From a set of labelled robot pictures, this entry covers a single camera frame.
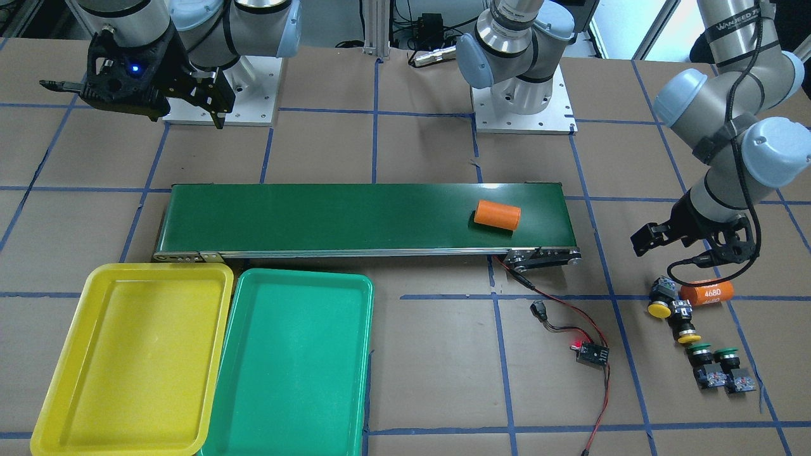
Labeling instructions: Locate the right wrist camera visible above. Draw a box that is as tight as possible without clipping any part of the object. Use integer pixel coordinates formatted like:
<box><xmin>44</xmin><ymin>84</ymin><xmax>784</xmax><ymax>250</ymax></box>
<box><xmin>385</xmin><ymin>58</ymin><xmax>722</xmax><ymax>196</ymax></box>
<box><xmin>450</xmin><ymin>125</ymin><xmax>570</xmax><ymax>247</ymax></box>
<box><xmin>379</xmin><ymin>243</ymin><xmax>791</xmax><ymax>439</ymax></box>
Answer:
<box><xmin>39</xmin><ymin>25</ymin><xmax>176</xmax><ymax>121</ymax></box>

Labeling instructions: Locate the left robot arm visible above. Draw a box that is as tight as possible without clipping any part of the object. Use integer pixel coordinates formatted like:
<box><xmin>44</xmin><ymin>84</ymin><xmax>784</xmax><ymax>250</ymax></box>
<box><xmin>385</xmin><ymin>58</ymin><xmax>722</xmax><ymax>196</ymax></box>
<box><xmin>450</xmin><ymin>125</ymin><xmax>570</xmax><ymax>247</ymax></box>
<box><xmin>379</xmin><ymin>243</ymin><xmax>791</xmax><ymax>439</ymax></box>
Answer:
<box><xmin>456</xmin><ymin>1</ymin><xmax>809</xmax><ymax>267</ymax></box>

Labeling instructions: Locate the yellow push button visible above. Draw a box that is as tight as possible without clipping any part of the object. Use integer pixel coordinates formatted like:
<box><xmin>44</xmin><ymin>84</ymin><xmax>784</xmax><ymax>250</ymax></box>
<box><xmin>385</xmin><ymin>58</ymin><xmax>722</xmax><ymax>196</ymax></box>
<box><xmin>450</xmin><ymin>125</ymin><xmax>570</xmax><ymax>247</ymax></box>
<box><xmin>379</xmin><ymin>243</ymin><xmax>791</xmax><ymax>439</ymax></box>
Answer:
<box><xmin>666</xmin><ymin>300</ymin><xmax>702</xmax><ymax>345</ymax></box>
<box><xmin>647</xmin><ymin>276</ymin><xmax>679</xmax><ymax>319</ymax></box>

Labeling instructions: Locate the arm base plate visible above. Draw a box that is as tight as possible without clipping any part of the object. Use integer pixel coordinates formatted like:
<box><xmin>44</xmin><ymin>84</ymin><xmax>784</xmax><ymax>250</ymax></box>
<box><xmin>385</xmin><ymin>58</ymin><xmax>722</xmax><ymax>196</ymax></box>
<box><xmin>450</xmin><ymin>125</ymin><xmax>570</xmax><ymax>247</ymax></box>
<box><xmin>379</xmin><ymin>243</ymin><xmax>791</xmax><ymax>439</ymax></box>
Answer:
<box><xmin>470</xmin><ymin>66</ymin><xmax>578</xmax><ymax>135</ymax></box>
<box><xmin>162</xmin><ymin>56</ymin><xmax>286</xmax><ymax>127</ymax></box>

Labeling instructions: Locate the orange cylinder labelled 4680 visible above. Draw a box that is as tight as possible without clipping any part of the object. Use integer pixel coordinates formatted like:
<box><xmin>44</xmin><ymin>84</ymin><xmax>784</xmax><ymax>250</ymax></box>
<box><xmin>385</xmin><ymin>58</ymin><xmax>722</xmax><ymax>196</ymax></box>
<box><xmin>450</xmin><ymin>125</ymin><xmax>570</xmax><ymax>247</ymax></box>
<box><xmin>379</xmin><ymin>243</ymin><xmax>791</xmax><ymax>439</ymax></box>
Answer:
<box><xmin>678</xmin><ymin>281</ymin><xmax>735</xmax><ymax>308</ymax></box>

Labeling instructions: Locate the yellow tray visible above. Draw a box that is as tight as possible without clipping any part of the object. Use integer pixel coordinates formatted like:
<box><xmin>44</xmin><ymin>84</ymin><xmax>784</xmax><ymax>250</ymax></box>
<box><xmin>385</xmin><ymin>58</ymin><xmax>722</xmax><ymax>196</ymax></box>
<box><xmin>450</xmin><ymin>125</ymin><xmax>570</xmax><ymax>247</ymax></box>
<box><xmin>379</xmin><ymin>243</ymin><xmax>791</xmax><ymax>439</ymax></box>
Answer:
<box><xmin>30</xmin><ymin>263</ymin><xmax>234</xmax><ymax>455</ymax></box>

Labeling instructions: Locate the green push button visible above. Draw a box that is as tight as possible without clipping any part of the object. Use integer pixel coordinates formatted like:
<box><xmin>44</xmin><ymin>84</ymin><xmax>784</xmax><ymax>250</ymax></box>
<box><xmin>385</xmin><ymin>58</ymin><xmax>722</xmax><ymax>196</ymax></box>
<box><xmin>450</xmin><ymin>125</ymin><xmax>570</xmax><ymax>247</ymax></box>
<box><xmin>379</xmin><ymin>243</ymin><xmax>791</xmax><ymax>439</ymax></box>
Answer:
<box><xmin>686</xmin><ymin>343</ymin><xmax>727</xmax><ymax>390</ymax></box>
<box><xmin>713</xmin><ymin>347</ymin><xmax>757</xmax><ymax>395</ymax></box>

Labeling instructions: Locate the green conveyor belt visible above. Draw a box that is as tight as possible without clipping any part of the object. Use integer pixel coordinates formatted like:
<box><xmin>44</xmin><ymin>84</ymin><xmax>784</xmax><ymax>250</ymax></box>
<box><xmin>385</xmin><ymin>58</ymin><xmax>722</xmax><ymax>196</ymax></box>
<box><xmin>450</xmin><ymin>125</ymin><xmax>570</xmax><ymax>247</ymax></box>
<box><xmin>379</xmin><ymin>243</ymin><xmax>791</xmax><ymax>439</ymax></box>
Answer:
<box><xmin>153</xmin><ymin>182</ymin><xmax>582</xmax><ymax>272</ymax></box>

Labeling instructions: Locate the green tray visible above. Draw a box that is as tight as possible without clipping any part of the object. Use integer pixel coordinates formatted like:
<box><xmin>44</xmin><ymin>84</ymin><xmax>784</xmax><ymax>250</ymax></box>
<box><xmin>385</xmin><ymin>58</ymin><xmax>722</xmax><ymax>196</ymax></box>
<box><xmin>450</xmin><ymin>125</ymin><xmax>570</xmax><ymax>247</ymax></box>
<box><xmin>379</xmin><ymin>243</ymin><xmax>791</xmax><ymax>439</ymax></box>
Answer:
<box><xmin>200</xmin><ymin>268</ymin><xmax>374</xmax><ymax>455</ymax></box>

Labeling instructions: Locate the red black power cable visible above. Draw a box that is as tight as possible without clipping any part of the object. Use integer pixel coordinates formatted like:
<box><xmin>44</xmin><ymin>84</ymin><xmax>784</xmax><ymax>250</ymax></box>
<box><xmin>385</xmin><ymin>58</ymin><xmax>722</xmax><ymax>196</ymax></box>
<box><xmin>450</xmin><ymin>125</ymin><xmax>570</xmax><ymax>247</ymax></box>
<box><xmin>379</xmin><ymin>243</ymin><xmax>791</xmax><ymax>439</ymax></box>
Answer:
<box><xmin>490</xmin><ymin>253</ymin><xmax>613</xmax><ymax>456</ymax></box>

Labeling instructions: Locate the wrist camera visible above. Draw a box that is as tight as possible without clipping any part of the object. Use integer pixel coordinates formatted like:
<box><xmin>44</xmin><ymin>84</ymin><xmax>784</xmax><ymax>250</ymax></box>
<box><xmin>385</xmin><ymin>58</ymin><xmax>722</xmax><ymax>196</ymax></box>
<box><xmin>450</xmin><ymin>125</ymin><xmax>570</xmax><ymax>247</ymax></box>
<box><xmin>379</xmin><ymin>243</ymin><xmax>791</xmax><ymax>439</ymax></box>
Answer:
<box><xmin>39</xmin><ymin>25</ymin><xmax>176</xmax><ymax>121</ymax></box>
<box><xmin>692</xmin><ymin>215</ymin><xmax>758</xmax><ymax>269</ymax></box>

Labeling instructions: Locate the plain orange cylinder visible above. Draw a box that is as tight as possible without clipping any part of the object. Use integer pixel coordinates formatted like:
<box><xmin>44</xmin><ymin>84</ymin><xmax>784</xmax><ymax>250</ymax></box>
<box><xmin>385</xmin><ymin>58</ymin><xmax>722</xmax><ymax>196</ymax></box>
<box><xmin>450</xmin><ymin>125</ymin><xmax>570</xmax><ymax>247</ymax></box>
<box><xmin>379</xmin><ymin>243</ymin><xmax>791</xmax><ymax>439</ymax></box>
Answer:
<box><xmin>474</xmin><ymin>199</ymin><xmax>522</xmax><ymax>232</ymax></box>

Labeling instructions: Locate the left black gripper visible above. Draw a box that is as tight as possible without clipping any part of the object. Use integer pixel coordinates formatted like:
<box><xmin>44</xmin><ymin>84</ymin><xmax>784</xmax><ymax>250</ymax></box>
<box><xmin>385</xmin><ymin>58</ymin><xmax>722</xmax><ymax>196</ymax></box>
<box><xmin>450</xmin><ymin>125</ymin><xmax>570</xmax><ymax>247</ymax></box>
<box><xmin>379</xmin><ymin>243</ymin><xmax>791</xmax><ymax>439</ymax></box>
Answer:
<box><xmin>630</xmin><ymin>190</ymin><xmax>729</xmax><ymax>257</ymax></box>

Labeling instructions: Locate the aluminium frame post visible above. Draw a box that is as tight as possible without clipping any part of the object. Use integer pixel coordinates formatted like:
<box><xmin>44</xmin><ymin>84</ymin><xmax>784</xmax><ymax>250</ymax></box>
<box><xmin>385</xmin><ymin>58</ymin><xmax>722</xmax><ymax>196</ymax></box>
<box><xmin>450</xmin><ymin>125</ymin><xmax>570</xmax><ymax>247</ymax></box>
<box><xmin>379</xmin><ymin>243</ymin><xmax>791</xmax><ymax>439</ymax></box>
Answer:
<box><xmin>360</xmin><ymin>0</ymin><xmax>392</xmax><ymax>61</ymax></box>

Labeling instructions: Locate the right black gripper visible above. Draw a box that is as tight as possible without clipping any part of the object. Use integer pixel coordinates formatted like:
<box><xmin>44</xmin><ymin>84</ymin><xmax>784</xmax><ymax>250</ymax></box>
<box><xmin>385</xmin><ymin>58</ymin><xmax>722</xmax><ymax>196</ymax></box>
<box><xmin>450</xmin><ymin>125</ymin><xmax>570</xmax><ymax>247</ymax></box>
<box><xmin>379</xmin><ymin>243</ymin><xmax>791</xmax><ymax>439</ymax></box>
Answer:
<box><xmin>155</xmin><ymin>25</ymin><xmax>236</xmax><ymax>130</ymax></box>

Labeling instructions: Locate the small controller circuit board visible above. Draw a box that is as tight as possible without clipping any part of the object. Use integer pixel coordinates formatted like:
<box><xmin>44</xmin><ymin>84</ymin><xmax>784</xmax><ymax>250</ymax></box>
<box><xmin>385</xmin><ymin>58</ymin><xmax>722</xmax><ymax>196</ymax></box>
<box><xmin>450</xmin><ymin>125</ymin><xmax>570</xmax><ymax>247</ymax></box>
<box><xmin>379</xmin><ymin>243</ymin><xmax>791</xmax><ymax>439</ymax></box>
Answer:
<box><xmin>570</xmin><ymin>341</ymin><xmax>610</xmax><ymax>367</ymax></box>

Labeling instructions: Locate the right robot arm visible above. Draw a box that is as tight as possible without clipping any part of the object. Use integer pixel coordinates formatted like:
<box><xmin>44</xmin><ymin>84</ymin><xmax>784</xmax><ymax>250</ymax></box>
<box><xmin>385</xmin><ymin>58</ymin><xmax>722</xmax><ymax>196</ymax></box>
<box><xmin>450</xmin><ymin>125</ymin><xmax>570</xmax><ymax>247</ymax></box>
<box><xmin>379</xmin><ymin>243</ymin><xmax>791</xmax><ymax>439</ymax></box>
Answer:
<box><xmin>41</xmin><ymin>1</ymin><xmax>301</xmax><ymax>129</ymax></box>

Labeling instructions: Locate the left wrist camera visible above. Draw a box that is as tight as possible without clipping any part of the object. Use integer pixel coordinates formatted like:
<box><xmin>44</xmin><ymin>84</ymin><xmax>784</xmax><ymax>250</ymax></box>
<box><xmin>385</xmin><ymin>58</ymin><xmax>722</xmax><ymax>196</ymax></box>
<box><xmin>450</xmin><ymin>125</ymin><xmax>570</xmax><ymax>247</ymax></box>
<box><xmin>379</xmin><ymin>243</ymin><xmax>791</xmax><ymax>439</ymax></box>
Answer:
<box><xmin>692</xmin><ymin>215</ymin><xmax>758</xmax><ymax>269</ymax></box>

